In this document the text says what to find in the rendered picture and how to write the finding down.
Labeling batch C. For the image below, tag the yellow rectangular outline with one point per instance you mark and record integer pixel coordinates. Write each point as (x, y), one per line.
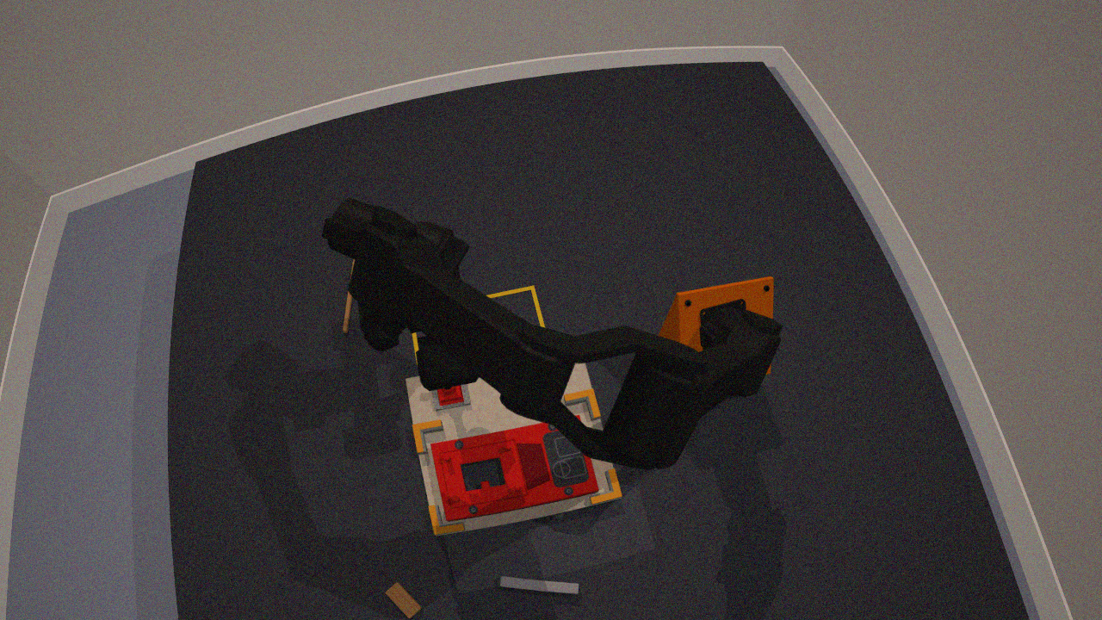
(533, 291)

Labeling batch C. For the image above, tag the brown thin rod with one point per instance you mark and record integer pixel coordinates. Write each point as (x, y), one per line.
(347, 313)

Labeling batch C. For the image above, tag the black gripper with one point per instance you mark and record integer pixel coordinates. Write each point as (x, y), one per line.
(437, 369)

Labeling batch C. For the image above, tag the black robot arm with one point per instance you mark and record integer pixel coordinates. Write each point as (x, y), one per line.
(403, 277)

